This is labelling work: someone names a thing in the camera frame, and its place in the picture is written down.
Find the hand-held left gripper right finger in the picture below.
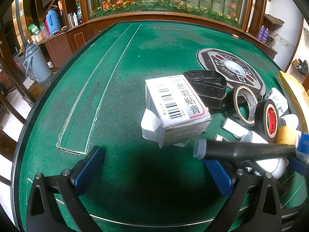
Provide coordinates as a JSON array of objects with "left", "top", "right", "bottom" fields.
[{"left": 204, "top": 159, "right": 283, "bottom": 232}]

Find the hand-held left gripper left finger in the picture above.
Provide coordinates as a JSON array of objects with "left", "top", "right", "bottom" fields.
[{"left": 25, "top": 146, "right": 105, "bottom": 232}]

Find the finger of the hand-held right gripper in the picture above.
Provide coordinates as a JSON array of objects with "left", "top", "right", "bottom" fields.
[
  {"left": 296, "top": 132, "right": 309, "bottom": 162},
  {"left": 288, "top": 157, "right": 309, "bottom": 177}
]

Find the yellow tape roll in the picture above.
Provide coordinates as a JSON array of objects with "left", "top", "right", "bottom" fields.
[{"left": 275, "top": 126, "right": 302, "bottom": 145}]

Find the large white round container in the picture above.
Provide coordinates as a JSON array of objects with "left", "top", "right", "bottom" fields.
[{"left": 251, "top": 158, "right": 289, "bottom": 179}]

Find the black marker grey cap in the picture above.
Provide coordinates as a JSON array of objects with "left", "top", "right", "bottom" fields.
[{"left": 193, "top": 139, "right": 297, "bottom": 161}]

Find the white tube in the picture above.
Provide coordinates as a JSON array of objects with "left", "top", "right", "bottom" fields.
[{"left": 222, "top": 118, "right": 250, "bottom": 139}]

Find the black tape roll red label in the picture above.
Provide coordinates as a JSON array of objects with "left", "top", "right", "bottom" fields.
[{"left": 255, "top": 100, "right": 280, "bottom": 143}]

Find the small white box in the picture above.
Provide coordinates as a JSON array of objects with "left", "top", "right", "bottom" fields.
[{"left": 264, "top": 87, "right": 289, "bottom": 113}]

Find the yellow rimmed tray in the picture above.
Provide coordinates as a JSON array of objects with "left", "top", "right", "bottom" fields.
[{"left": 276, "top": 71, "right": 309, "bottom": 136}]

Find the black tape roll beige core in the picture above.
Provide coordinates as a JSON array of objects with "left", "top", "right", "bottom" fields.
[{"left": 226, "top": 85, "right": 259, "bottom": 127}]

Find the white barcode medicine box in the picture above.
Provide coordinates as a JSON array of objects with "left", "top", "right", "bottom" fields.
[{"left": 145, "top": 74, "right": 212, "bottom": 149}]

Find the black plastic case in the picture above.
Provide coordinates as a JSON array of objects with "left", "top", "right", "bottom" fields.
[{"left": 183, "top": 70, "right": 227, "bottom": 112}]

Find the black tool on shelf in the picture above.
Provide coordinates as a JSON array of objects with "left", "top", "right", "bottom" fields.
[{"left": 296, "top": 58, "right": 309, "bottom": 74}]

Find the wooden chair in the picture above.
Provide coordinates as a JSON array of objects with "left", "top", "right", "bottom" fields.
[{"left": 0, "top": 55, "right": 37, "bottom": 126}]

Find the round table control panel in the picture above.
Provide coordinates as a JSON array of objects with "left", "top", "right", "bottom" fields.
[{"left": 196, "top": 48, "right": 266, "bottom": 96}]

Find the grey thermos kettle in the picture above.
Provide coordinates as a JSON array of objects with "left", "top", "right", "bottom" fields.
[{"left": 23, "top": 42, "right": 53, "bottom": 85}]

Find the wooden partition cabinet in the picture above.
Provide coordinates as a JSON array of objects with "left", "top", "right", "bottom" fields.
[{"left": 36, "top": 0, "right": 278, "bottom": 68}]

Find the green packet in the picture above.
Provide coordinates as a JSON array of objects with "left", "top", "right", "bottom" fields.
[{"left": 28, "top": 24, "right": 41, "bottom": 36}]

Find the blue thermos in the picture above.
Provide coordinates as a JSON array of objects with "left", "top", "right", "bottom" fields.
[{"left": 45, "top": 8, "right": 61, "bottom": 36}]

